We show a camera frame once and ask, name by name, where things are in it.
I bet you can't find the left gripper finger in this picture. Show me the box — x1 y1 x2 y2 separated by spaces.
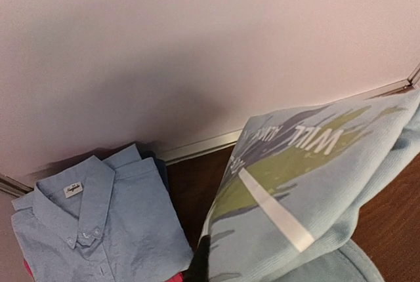
183 235 211 282

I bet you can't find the light blue shirt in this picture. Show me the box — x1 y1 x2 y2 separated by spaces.
11 146 193 281

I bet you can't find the blue printed garment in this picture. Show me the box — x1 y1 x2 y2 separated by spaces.
203 91 419 281

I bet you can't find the folded pink cloth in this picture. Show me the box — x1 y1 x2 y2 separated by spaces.
23 260 184 282

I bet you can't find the left aluminium corner post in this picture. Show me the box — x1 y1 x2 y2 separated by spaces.
0 174 33 197

